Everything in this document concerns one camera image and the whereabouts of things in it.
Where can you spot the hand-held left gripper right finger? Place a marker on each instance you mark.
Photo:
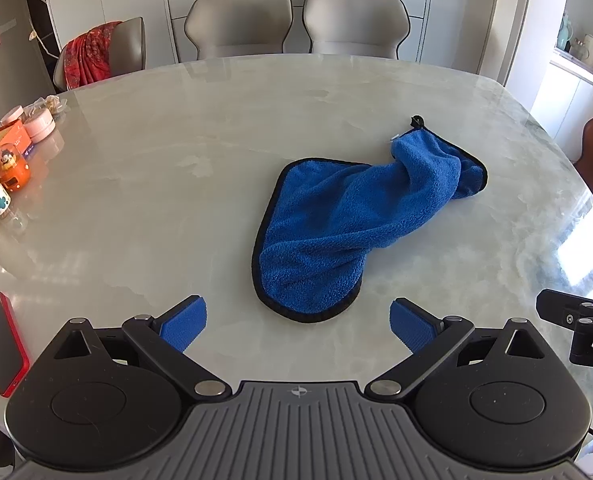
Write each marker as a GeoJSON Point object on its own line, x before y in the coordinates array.
{"type": "Point", "coordinates": [411, 327]}

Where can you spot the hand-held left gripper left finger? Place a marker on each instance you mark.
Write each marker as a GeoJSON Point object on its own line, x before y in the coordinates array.
{"type": "Point", "coordinates": [184, 324]}

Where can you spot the blue towel with black edge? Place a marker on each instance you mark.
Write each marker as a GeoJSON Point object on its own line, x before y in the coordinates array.
{"type": "Point", "coordinates": [326, 220]}

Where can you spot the red smartphone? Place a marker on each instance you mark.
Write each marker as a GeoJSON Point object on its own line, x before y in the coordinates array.
{"type": "Point", "coordinates": [1, 342]}

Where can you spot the white side cabinet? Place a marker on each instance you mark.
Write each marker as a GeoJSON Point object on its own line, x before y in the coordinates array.
{"type": "Point", "coordinates": [571, 95]}

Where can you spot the orange snow globe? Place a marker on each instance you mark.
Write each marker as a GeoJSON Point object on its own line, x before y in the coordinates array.
{"type": "Point", "coordinates": [10, 167]}

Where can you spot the large pink round container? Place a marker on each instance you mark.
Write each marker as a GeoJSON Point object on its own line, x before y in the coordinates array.
{"type": "Point", "coordinates": [40, 127]}

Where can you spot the orange box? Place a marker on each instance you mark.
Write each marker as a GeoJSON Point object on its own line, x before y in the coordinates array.
{"type": "Point", "coordinates": [11, 137]}

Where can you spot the clear plastic snack bag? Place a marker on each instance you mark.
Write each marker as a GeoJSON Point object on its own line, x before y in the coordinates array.
{"type": "Point", "coordinates": [49, 106]}

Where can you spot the cream kettle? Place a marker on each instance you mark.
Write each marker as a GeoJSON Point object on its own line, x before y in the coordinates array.
{"type": "Point", "coordinates": [587, 50]}

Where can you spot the small pink round container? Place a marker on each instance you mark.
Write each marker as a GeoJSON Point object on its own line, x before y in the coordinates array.
{"type": "Point", "coordinates": [11, 116]}

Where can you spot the pale green vase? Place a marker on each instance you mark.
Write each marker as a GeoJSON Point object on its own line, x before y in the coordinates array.
{"type": "Point", "coordinates": [564, 32]}

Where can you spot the grey chair with red cloth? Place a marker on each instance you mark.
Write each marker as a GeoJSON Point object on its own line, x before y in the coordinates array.
{"type": "Point", "coordinates": [131, 45]}

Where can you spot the red patterned cloth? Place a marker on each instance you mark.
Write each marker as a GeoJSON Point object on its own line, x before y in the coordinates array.
{"type": "Point", "coordinates": [89, 55]}

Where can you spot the grey upholstered chair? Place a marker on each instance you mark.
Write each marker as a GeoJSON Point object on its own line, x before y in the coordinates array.
{"type": "Point", "coordinates": [356, 22]}
{"type": "Point", "coordinates": [239, 22]}

